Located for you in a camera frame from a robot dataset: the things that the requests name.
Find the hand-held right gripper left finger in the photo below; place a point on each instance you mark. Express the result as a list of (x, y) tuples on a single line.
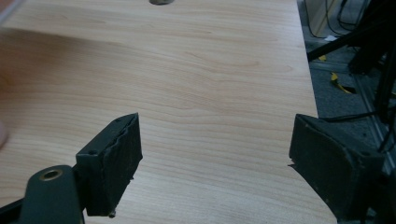
[(115, 168)]

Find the black metal stand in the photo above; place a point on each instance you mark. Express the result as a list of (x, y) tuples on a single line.
[(367, 37)]

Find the yellow tape strip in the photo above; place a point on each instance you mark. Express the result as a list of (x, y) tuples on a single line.
[(337, 83)]

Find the white paper scrap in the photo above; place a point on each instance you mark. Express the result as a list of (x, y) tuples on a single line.
[(331, 38)]

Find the small yellow tape scrap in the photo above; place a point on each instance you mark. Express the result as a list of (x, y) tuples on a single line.
[(322, 58)]

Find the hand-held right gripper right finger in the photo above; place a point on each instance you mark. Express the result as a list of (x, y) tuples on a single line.
[(323, 161)]

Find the grey round object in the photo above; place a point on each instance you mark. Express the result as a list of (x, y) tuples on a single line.
[(161, 2)]

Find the metal floor rail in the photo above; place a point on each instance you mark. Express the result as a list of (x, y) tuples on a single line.
[(378, 130)]

